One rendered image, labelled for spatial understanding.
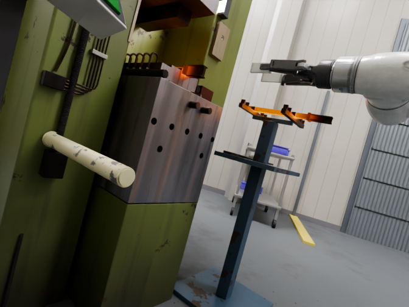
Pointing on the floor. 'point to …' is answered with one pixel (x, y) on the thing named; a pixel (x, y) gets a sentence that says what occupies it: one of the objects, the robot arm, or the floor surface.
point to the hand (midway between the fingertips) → (265, 72)
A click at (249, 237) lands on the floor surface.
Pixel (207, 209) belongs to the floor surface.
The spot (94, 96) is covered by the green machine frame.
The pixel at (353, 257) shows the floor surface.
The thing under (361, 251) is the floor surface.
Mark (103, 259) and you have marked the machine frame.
